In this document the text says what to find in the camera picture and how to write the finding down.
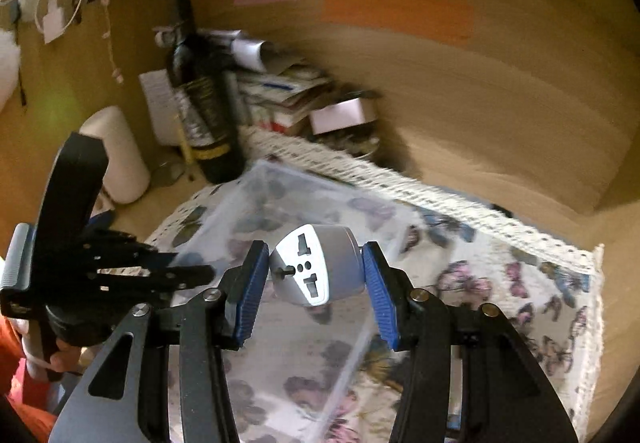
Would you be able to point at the clear plastic storage box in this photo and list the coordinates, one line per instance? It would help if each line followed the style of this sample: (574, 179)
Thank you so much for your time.
(294, 379)

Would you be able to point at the dark wine bottle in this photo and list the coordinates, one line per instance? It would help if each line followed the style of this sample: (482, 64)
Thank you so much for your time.
(195, 71)

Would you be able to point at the orange sticky note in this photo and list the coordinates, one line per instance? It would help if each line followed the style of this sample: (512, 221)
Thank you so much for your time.
(445, 21)

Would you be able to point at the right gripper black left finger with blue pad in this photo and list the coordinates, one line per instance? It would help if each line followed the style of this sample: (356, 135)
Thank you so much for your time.
(123, 396)

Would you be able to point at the grey travel plug adapter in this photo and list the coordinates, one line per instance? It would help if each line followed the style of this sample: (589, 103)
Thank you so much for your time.
(317, 264)

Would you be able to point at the person's left hand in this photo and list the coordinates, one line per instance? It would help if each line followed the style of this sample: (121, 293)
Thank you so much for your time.
(49, 358)

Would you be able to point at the white notepad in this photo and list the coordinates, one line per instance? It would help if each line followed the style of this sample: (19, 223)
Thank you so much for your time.
(159, 96)

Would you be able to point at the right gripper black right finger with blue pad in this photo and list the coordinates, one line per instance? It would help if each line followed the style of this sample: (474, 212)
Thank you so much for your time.
(471, 376)

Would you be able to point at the butterfly print table cloth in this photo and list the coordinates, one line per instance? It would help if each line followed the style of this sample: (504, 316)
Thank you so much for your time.
(466, 253)

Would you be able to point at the stack of papers and books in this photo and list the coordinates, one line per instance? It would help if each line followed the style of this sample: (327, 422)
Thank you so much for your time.
(276, 89)

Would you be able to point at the small pink box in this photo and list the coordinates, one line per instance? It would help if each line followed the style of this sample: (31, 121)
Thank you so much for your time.
(343, 115)

